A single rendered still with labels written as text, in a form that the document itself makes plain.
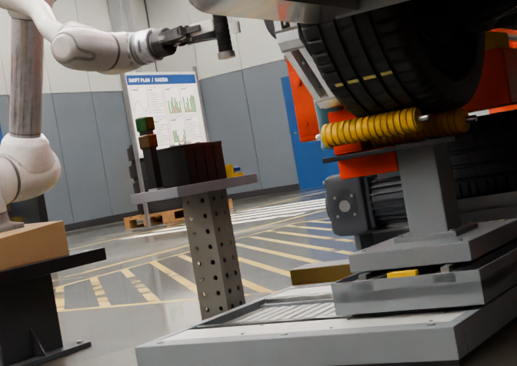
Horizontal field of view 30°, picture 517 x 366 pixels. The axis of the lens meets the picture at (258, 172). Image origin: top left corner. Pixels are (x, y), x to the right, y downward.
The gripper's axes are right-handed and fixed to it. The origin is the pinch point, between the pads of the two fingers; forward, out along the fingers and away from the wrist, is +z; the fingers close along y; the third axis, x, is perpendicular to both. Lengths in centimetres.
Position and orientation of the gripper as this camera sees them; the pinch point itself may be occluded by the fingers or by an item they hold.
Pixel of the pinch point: (221, 27)
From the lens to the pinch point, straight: 245.9
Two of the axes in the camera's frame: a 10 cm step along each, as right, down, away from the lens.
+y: -5.1, 0.9, -8.5
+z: 8.4, -1.4, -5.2
